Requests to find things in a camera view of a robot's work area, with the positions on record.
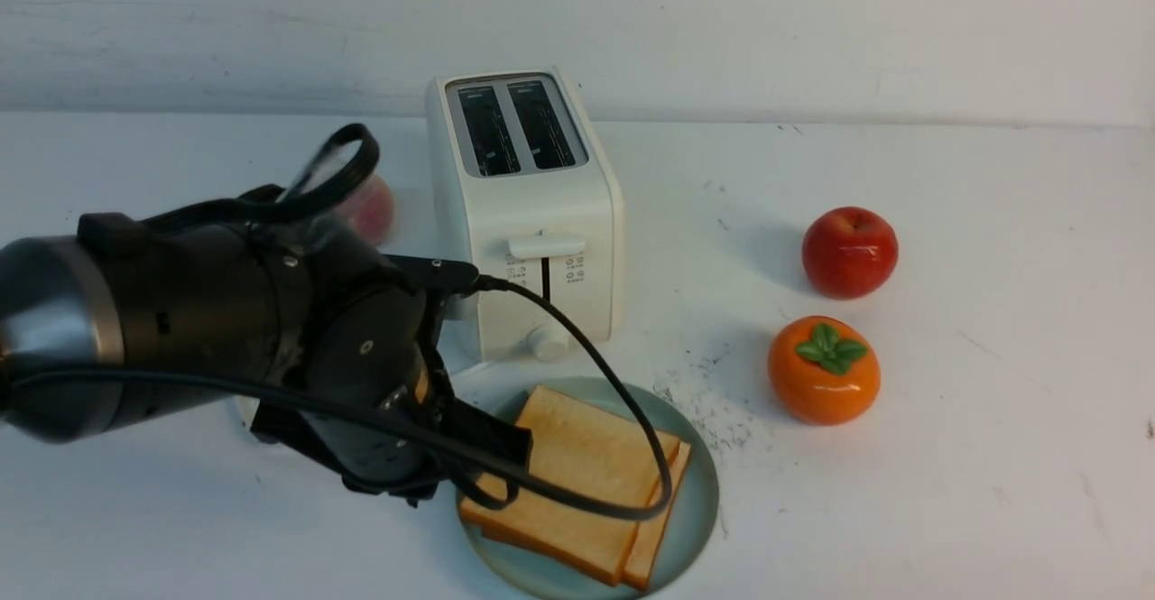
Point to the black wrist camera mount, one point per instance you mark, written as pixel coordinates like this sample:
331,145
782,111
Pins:
447,277

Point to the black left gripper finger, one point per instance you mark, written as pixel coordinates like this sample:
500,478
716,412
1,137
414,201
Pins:
495,437

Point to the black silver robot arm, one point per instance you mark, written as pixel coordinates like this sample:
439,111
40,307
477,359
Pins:
119,323

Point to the light green plate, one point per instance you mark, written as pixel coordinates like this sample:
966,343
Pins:
691,522

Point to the orange persimmon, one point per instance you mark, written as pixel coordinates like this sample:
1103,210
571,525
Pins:
823,372

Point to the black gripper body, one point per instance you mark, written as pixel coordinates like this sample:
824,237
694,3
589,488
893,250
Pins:
366,344

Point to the white toaster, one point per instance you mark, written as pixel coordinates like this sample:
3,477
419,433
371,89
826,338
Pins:
523,190

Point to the toast slice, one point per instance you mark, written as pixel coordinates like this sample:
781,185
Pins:
587,451
633,567

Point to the red apple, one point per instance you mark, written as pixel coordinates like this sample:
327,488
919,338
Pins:
849,252

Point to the pink peach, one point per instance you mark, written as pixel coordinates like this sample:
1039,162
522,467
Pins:
369,211

